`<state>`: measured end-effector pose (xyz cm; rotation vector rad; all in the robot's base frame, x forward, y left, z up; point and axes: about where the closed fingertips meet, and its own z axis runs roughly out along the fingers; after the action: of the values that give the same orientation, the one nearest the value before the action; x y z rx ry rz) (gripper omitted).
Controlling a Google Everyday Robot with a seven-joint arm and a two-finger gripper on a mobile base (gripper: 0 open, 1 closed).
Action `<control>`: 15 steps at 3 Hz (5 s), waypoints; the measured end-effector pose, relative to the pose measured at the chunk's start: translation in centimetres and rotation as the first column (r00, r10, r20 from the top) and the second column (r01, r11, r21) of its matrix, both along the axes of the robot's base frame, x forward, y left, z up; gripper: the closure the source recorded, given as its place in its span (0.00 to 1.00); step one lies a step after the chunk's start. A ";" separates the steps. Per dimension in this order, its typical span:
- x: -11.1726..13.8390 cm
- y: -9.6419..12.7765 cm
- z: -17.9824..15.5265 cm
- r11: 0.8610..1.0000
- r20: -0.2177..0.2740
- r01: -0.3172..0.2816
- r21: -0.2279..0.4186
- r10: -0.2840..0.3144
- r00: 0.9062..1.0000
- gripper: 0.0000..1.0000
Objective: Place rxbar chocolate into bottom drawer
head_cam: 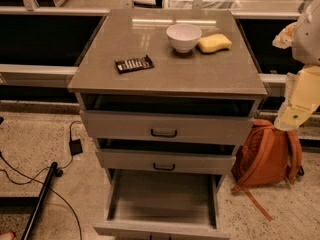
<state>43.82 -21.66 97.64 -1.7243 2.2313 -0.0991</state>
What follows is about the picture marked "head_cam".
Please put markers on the grey middle drawer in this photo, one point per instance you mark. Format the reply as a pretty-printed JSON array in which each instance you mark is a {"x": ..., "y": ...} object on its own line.
[{"x": 165, "y": 156}]

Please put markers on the yellow sponge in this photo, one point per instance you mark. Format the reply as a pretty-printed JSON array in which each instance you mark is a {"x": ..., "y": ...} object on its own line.
[{"x": 214, "y": 43}]

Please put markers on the grey top drawer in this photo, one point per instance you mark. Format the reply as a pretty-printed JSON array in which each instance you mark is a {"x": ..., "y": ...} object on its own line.
[{"x": 166, "y": 127}]

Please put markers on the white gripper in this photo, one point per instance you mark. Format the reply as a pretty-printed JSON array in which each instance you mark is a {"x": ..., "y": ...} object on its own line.
[{"x": 308, "y": 40}]

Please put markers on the black pole on floor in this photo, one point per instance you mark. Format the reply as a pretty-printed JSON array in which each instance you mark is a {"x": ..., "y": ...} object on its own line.
[{"x": 40, "y": 201}]

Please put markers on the grey open bottom drawer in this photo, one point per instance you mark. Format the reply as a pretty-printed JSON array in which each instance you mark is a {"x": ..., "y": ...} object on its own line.
[{"x": 145, "y": 205}]

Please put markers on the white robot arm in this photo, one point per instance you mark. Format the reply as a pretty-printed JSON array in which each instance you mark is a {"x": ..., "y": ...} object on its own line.
[{"x": 306, "y": 39}]

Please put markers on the orange backpack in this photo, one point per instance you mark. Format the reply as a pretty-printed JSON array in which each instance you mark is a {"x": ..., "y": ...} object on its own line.
[{"x": 268, "y": 156}]

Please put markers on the grey drawer cabinet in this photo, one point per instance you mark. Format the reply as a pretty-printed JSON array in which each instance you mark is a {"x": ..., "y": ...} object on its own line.
[{"x": 224, "y": 83}]

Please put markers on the white ceramic bowl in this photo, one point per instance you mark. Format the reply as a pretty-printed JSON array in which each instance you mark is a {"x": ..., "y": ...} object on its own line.
[{"x": 183, "y": 37}]

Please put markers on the black power adapter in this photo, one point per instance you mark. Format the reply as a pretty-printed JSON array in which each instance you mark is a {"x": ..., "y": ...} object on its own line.
[{"x": 75, "y": 147}]

